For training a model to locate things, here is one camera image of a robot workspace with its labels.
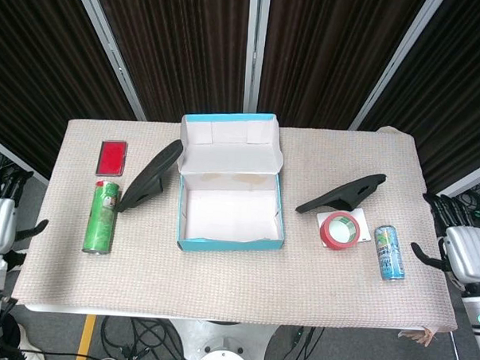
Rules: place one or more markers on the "blue green drink can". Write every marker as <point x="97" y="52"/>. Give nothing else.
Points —
<point x="388" y="254"/>

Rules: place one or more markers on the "white card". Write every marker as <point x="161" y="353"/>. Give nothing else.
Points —
<point x="362" y="219"/>

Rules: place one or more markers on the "yellow floor tape strip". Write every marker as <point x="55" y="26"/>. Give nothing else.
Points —
<point x="85" y="340"/>

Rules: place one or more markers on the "beige waffle tablecloth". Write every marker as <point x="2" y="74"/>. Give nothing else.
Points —
<point x="219" y="282"/>

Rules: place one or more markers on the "red tape roll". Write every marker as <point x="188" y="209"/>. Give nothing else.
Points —
<point x="324" y="233"/>

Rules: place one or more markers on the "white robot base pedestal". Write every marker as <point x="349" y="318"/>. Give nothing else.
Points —
<point x="224" y="354"/>

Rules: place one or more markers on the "green chips canister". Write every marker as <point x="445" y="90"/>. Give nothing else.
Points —
<point x="101" y="222"/>

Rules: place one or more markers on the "white partition frame post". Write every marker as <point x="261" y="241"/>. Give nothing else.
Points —
<point x="110" y="47"/>
<point x="396" y="59"/>
<point x="255" y="49"/>

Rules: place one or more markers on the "red ink pad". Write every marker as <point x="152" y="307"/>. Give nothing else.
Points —
<point x="111" y="158"/>

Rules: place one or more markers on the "white partition base rail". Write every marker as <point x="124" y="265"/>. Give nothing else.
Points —
<point x="18" y="158"/>
<point x="463" y="185"/>

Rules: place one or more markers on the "black shoe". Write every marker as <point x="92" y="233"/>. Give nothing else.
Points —
<point x="343" y="192"/>
<point x="152" y="172"/>

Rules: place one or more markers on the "dark ribbed partition panel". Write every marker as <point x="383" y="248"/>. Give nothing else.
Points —
<point x="329" y="52"/>
<point x="37" y="67"/>
<point x="458" y="98"/>
<point x="182" y="46"/>

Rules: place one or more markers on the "blue shoe box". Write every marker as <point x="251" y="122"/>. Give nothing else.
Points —
<point x="226" y="215"/>

